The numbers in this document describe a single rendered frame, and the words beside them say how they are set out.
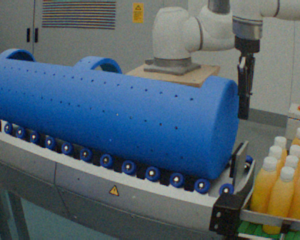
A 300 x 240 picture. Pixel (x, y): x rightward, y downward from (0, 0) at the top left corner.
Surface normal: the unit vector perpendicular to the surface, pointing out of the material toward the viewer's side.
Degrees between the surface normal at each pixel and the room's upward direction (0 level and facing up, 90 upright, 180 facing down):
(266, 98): 90
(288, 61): 90
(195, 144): 85
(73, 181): 70
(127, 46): 90
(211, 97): 34
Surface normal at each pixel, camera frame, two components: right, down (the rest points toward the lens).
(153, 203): -0.42, 0.00
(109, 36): -0.40, 0.35
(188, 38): 0.27, 0.31
